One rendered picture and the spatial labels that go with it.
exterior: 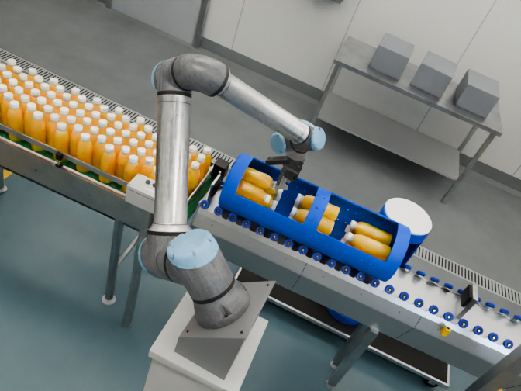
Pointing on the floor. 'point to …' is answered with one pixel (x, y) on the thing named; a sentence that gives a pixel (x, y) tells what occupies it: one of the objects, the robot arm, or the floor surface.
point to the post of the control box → (136, 270)
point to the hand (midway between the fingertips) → (276, 186)
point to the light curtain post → (499, 373)
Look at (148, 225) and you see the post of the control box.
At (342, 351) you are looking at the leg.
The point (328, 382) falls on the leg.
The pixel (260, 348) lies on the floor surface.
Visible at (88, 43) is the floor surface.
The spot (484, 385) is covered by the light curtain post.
